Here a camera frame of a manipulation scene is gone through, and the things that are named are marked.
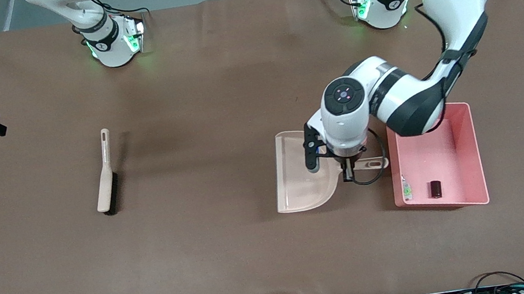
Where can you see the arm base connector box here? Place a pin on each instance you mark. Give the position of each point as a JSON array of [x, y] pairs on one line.
[[356, 0], [138, 31]]

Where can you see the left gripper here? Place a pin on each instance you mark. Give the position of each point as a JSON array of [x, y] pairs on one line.
[[348, 161]]

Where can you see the beige plastic dustpan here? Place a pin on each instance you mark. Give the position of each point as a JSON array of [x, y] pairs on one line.
[[298, 188]]

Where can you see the beige brush with black bristles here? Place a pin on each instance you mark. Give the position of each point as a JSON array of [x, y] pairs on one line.
[[105, 188]]

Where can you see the brown table mat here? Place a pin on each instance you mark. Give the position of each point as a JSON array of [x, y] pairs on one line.
[[81, 272]]

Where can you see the pink plastic bin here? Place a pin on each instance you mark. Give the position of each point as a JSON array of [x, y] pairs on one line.
[[446, 158]]

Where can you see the green push button switch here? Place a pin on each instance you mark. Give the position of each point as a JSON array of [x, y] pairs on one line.
[[406, 191]]

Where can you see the dark brown cylindrical capacitor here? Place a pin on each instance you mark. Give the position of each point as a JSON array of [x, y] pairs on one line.
[[435, 189]]

